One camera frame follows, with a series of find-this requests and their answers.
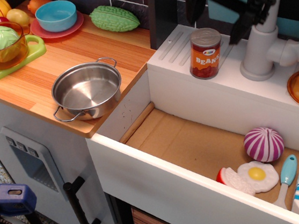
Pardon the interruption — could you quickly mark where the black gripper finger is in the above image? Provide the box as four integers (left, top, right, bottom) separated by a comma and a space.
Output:
185, 0, 206, 25
229, 12, 253, 45

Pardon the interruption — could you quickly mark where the orange beans can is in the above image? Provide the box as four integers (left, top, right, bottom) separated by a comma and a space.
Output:
190, 28, 222, 80

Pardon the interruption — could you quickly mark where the stainless steel pot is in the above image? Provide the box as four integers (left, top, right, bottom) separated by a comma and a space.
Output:
52, 57, 122, 122

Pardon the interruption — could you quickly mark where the amber transparent pot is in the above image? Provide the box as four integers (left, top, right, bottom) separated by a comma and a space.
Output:
0, 21, 28, 70

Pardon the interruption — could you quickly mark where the grey toy faucet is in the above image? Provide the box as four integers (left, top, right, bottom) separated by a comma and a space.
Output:
240, 0, 299, 81

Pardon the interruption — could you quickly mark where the green bitter melon toy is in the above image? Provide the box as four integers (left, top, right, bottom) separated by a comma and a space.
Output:
89, 5, 141, 32

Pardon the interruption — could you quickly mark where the purple striped onion toy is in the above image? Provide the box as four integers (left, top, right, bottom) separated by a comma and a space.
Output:
243, 127, 285, 163

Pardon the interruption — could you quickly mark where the cardboard sheet in sink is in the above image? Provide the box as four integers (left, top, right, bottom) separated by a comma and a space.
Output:
121, 92, 299, 224

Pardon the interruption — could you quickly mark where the blue plastic bowl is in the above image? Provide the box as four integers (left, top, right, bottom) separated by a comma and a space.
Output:
35, 0, 77, 33

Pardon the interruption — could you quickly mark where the red white food slice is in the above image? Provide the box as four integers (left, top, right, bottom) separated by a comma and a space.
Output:
216, 167, 256, 196

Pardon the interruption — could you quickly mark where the fried egg toy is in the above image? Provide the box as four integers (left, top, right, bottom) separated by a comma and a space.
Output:
237, 161, 279, 193

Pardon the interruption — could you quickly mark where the orange toy vegetable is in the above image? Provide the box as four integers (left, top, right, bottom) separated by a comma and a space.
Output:
27, 0, 52, 14

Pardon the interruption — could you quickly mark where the pink plastic plate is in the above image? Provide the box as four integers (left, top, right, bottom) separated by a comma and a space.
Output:
30, 11, 84, 39

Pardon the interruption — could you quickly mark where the white toy sink unit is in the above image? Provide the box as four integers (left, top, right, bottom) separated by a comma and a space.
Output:
87, 25, 299, 224

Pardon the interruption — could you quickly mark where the yellow potato toy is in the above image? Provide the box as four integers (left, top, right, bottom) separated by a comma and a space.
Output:
6, 9, 30, 26

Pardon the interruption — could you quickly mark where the grey dishwasher panel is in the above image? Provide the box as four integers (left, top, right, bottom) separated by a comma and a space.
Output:
1, 126, 67, 200

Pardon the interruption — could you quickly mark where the blue clamp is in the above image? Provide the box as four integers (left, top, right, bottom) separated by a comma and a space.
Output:
0, 183, 37, 216

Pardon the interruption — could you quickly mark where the black vertical post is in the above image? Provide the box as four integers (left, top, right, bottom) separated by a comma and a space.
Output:
148, 0, 186, 50

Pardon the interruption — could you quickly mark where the blue handled spatula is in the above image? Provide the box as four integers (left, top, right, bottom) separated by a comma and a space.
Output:
273, 155, 297, 209

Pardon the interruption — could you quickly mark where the black cabinet handle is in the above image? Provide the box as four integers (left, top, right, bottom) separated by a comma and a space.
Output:
63, 176, 101, 224

